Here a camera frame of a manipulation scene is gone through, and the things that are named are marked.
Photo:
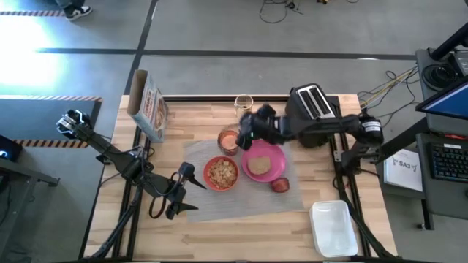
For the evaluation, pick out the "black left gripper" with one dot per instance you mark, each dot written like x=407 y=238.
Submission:
x=173 y=191

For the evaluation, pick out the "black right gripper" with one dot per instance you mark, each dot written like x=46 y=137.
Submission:
x=270 y=126

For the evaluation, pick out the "orange bowl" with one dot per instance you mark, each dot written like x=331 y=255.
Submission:
x=205 y=175

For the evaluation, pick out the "copper orange drinking cup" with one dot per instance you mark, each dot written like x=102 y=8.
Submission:
x=227 y=142

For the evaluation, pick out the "pink plate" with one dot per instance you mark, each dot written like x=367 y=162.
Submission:
x=276 y=153

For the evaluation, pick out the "slice of toast bread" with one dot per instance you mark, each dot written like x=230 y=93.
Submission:
x=259 y=165

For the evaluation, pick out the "red apple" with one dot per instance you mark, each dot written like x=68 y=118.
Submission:
x=280 y=185

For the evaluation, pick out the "grey woven placemat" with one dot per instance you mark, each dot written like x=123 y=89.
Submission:
x=248 y=204

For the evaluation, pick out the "cinnamon squares cereal box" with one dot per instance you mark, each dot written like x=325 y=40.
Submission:
x=153 y=113

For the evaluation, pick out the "clear plastic container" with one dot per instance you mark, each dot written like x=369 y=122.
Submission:
x=333 y=230

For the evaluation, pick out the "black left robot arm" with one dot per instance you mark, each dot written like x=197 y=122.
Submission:
x=109 y=155

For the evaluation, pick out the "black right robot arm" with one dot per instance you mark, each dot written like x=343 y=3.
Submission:
x=329 y=126

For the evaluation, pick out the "cereal pieces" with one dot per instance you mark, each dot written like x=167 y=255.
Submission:
x=222 y=174

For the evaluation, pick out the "black two-slot toaster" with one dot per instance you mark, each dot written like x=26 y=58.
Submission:
x=311 y=102

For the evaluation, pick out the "white printed paper sheet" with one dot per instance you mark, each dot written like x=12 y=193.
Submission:
x=404 y=175

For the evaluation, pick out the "black hazard-striped floor mat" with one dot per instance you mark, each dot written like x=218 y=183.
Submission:
x=29 y=13
x=36 y=118

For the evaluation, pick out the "black device with blue light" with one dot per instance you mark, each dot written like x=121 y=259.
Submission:
x=9 y=149

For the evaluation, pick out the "computer monitor with blue screen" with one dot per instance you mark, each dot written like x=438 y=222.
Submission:
x=448 y=104

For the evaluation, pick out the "black keyboard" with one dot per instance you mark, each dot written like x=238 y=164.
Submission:
x=451 y=162

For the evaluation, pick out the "red pen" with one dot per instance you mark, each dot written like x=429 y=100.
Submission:
x=455 y=137

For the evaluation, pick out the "grey equipment desk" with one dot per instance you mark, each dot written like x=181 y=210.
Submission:
x=442 y=204

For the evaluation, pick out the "person's shoe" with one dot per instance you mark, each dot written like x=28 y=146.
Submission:
x=77 y=11

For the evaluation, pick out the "black aluminium table frame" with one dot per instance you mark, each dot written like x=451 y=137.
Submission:
x=204 y=98

